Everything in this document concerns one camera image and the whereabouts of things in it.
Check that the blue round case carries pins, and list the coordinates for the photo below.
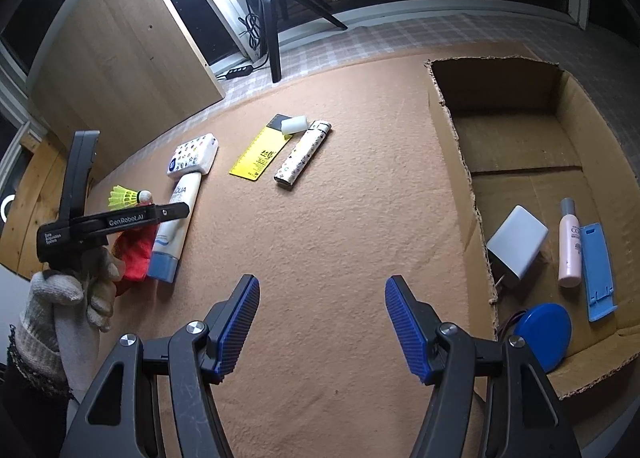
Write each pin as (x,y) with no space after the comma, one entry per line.
(545,338)

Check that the pine plank panel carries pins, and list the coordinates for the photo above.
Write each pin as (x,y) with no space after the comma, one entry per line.
(35,198)

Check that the person's left forearm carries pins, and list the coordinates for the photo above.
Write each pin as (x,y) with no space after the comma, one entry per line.
(30,403)

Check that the large light wooden board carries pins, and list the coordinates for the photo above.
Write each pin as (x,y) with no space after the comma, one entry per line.
(125,47)

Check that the cardboard box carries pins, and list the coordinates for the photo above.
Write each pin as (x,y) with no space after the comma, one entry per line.
(525,147)

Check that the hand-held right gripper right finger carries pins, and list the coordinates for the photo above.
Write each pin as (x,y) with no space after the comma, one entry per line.
(402,318)

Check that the person's left hand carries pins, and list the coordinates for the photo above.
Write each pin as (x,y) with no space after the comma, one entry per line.
(47,298)

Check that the black power strip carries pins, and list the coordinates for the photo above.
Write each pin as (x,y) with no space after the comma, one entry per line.
(234,71)

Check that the blue phone stand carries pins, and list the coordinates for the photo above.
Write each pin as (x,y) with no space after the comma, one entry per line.
(600,273)

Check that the yellow shuttlecock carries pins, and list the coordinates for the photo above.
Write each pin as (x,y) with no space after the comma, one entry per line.
(122,197)

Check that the black tripod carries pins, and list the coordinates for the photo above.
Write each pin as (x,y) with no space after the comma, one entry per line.
(270,12)

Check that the small white plastic cap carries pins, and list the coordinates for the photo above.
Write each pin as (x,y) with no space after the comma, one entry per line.
(294,124)

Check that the white window frame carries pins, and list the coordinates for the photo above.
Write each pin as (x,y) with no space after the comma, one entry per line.
(225,2)

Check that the white charger plug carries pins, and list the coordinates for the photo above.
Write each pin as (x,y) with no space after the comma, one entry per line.
(517,243)

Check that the white patterned lighter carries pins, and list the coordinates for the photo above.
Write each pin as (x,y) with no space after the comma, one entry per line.
(302,155)

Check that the small pink bottle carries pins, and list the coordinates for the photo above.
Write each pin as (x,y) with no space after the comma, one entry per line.
(570,248)

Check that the patterned tissue pack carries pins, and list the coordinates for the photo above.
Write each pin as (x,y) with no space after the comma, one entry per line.
(192,155)

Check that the yellow card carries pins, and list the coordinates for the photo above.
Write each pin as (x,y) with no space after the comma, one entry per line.
(257,152)

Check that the white blue sunscreen tube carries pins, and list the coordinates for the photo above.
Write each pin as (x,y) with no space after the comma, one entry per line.
(172,228)

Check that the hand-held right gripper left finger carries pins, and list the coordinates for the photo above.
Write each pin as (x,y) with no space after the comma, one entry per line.
(240,318)

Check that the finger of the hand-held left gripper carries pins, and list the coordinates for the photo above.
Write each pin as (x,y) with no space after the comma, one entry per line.
(170,213)

